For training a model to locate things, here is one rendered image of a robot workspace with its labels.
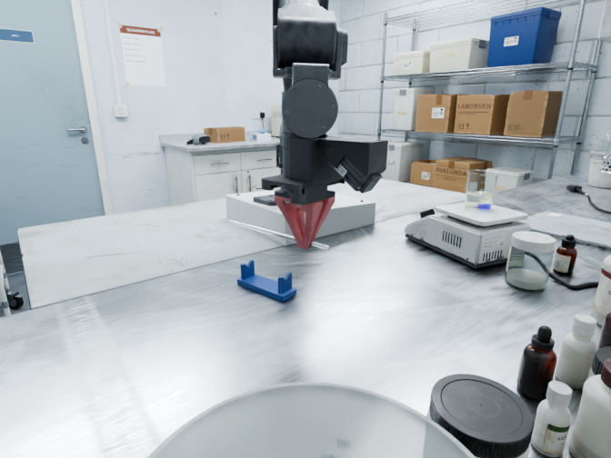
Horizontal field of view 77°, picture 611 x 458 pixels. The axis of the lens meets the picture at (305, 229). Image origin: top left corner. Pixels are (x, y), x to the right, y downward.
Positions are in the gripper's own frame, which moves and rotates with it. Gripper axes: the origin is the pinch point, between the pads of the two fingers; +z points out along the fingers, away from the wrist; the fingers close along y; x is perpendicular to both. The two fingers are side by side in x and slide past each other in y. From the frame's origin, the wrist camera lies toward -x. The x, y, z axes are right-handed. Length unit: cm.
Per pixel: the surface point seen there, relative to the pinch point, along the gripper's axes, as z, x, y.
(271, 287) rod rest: 8.5, 6.1, -0.5
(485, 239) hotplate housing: 3.7, -16.6, 28.5
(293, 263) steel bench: 9.5, 11.0, 10.5
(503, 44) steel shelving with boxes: -58, 39, 258
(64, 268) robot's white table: 9.6, 41.5, -16.2
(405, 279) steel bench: 9.5, -7.8, 17.0
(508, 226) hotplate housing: 2.4, -18.8, 34.6
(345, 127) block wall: 3, 209, 334
